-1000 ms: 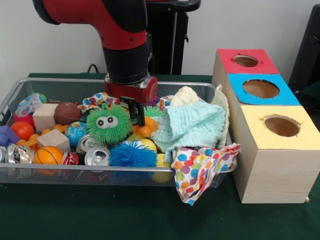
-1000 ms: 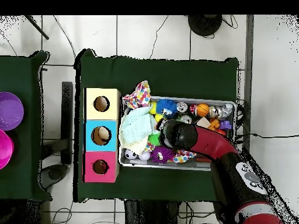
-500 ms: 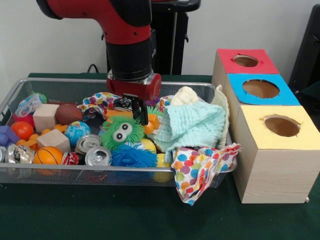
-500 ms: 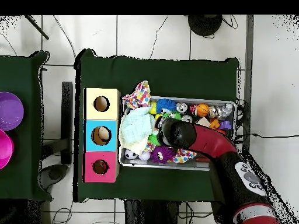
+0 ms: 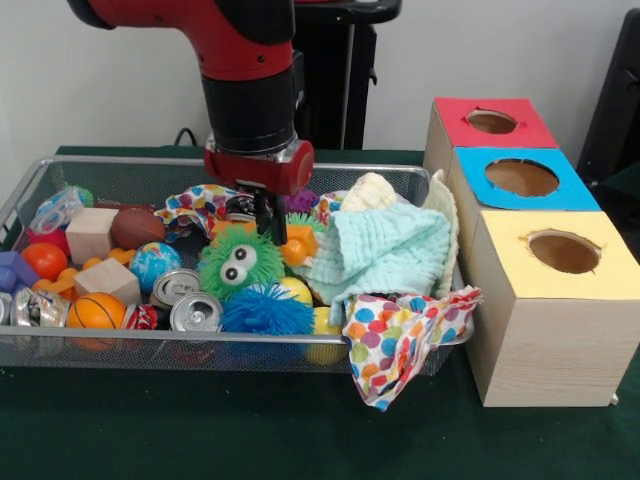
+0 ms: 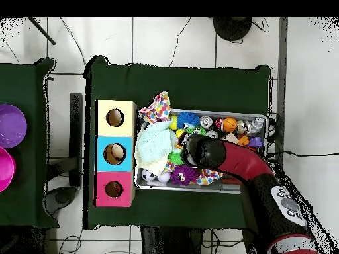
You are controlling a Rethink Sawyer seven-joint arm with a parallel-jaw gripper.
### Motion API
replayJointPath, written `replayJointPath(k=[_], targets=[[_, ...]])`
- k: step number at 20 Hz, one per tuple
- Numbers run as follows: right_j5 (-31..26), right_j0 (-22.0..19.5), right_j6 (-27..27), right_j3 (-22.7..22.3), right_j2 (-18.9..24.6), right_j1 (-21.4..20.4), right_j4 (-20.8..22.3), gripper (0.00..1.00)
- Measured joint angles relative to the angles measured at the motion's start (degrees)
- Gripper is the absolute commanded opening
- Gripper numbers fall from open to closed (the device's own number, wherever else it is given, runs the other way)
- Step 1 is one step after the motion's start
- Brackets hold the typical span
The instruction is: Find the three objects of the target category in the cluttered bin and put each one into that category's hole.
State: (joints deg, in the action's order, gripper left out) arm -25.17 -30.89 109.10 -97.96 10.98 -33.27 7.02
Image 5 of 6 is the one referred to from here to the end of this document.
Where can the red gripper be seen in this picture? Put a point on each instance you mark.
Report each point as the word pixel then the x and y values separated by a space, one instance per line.
pixel 260 172

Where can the orange toy brick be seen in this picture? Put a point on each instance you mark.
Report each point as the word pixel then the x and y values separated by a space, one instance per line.
pixel 300 245

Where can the green spiky googly-eyed toy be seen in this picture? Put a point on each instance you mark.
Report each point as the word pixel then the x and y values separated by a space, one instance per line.
pixel 250 280

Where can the polka dot fabric pouch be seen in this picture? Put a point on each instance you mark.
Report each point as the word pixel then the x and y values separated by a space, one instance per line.
pixel 195 205

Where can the blue spiky rubber ball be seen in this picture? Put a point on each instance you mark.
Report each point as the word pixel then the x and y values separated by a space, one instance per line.
pixel 265 312

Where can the mint green muslin cloth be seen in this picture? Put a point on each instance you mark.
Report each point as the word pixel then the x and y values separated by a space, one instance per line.
pixel 390 250

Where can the white polka dot cloth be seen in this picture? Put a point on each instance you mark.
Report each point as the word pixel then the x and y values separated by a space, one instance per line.
pixel 390 345

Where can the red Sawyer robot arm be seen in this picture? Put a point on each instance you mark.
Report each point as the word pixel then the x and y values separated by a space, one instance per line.
pixel 240 75

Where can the wooden box with three holes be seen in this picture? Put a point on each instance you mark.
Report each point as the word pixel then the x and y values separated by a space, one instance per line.
pixel 550 350

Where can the globe print ball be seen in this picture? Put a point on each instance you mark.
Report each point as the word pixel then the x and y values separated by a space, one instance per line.
pixel 156 265

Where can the brown ball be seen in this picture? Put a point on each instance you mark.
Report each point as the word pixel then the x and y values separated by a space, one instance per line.
pixel 137 227

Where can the orange toy basketball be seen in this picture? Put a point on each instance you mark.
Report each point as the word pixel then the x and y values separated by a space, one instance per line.
pixel 95 311

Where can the dark green tablecloth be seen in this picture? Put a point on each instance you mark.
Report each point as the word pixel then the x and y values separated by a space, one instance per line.
pixel 200 430
pixel 625 182

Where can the red-orange ball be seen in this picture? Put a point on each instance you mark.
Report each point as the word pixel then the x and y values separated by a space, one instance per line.
pixel 44 261

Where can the black upright panel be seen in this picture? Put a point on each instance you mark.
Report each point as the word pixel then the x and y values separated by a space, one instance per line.
pixel 615 100

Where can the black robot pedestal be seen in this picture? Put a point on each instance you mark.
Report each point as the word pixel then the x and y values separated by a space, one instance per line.
pixel 350 100

